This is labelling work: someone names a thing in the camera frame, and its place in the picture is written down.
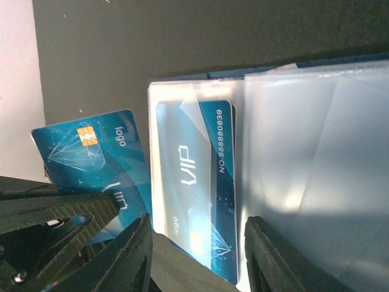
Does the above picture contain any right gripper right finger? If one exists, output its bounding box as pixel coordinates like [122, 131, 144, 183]
[244, 216, 353, 292]

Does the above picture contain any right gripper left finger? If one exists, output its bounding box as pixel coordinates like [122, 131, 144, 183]
[50, 214, 153, 292]

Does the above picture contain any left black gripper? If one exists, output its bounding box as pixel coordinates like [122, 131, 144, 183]
[1, 192, 119, 291]

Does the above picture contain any single blue vip card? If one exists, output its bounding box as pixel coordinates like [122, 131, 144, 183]
[31, 109, 152, 243]

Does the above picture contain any blue card holder wallet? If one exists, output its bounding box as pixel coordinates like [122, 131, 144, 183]
[148, 53, 388, 291]

